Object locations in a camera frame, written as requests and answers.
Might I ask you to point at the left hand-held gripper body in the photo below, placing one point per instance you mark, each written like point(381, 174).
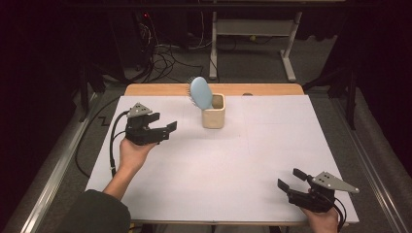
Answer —
point(141, 132)

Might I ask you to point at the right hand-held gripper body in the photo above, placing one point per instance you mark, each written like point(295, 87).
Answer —
point(319, 199)

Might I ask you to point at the beige square cup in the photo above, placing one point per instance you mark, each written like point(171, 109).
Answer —
point(213, 119)

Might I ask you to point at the light blue hairbrush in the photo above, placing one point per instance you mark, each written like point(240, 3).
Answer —
point(200, 92)

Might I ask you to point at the person's right hand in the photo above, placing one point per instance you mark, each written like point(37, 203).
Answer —
point(322, 223)

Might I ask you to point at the person's left hand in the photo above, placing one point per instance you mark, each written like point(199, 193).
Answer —
point(132, 157)

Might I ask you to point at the white table sheet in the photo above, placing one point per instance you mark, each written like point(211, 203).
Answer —
point(210, 168)

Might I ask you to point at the black metal stand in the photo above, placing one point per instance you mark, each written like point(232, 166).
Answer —
point(85, 93)
point(350, 97)

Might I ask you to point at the person's dark sleeve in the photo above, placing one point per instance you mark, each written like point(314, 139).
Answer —
point(97, 213)

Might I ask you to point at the small yellow floor object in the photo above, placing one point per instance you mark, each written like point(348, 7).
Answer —
point(253, 38)

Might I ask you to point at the aluminium floor rail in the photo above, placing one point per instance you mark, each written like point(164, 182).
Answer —
point(369, 171)
point(58, 168)

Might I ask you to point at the white metal stand frame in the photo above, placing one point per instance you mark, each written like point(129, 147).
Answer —
point(252, 27)

